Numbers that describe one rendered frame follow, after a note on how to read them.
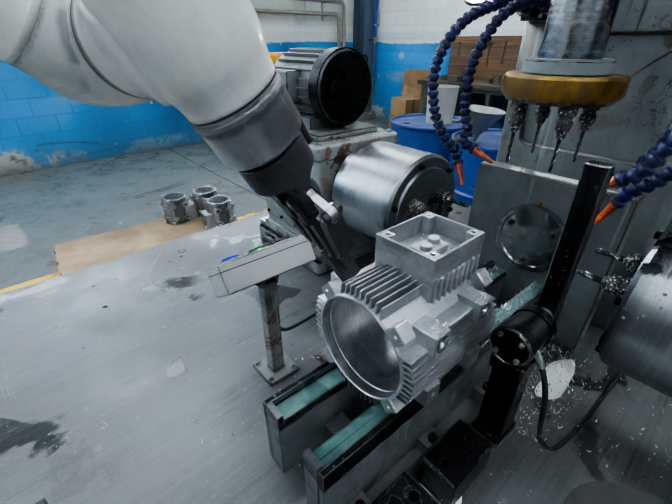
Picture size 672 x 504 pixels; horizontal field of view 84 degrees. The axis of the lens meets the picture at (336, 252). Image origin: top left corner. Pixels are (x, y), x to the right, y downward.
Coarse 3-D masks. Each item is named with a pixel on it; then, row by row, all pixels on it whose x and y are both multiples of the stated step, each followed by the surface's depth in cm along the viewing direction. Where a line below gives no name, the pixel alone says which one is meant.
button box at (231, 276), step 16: (288, 240) 64; (304, 240) 65; (240, 256) 59; (256, 256) 60; (272, 256) 62; (288, 256) 63; (304, 256) 65; (208, 272) 61; (224, 272) 57; (240, 272) 58; (256, 272) 60; (272, 272) 61; (224, 288) 57; (240, 288) 58
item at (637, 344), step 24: (624, 264) 62; (648, 264) 48; (624, 288) 54; (648, 288) 48; (624, 312) 50; (648, 312) 48; (624, 336) 50; (648, 336) 48; (624, 360) 52; (648, 360) 49; (648, 384) 53
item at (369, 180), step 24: (384, 144) 89; (360, 168) 85; (384, 168) 81; (408, 168) 78; (432, 168) 82; (336, 192) 91; (360, 192) 84; (384, 192) 79; (408, 192) 80; (432, 192) 85; (360, 216) 85; (384, 216) 79; (408, 216) 83
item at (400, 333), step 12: (480, 276) 53; (324, 288) 52; (336, 288) 51; (480, 288) 54; (396, 324) 44; (408, 324) 44; (396, 336) 44; (408, 336) 43; (324, 348) 58; (384, 408) 51; (396, 408) 49
